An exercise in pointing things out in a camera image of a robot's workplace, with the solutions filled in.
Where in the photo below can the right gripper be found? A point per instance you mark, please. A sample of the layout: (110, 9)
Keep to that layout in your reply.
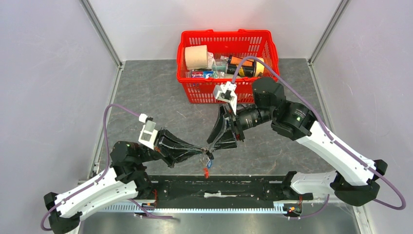
(228, 140)

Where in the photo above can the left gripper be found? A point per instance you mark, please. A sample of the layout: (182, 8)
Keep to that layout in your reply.
(166, 143)

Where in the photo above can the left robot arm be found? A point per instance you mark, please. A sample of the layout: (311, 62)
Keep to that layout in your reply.
(122, 179)

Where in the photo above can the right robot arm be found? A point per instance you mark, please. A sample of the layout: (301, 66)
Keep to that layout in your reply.
(354, 178)

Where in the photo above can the snack packets in basket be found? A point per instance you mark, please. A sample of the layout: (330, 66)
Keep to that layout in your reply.
(217, 68)

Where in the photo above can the yellow masking tape roll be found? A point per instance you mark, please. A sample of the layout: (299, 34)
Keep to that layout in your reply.
(259, 69)

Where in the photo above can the beige paper roll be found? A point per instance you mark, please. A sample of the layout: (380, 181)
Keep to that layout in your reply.
(196, 57)

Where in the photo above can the red plastic basket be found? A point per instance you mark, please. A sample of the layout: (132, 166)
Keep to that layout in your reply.
(239, 43)

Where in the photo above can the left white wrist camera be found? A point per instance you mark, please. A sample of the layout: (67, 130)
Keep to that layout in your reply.
(148, 133)

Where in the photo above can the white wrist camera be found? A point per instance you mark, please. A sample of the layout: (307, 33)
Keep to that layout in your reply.
(226, 93)
(148, 133)

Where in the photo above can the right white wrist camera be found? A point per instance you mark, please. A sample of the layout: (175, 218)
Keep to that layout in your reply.
(226, 93)

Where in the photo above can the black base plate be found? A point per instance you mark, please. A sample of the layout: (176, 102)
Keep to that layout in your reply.
(219, 191)

